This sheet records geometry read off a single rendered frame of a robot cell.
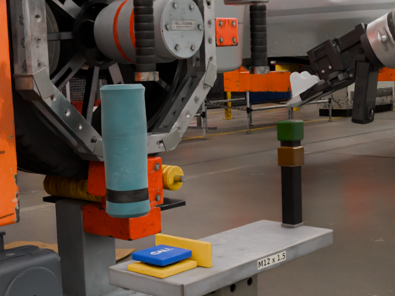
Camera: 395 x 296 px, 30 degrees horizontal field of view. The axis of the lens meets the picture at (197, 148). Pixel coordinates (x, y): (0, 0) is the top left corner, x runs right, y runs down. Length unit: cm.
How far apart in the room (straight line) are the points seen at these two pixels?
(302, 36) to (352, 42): 282
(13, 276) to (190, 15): 63
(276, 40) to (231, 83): 190
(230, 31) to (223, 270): 82
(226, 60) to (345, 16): 167
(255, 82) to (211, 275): 485
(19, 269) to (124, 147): 32
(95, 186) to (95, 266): 25
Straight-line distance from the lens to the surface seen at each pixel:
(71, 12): 164
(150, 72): 132
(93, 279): 178
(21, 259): 152
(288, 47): 424
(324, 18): 408
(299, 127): 144
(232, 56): 249
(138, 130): 144
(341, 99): 971
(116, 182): 145
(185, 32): 151
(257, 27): 158
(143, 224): 164
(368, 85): 134
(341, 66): 134
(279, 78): 583
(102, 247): 178
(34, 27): 145
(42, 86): 145
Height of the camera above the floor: 78
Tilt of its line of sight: 7 degrees down
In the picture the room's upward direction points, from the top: 2 degrees counter-clockwise
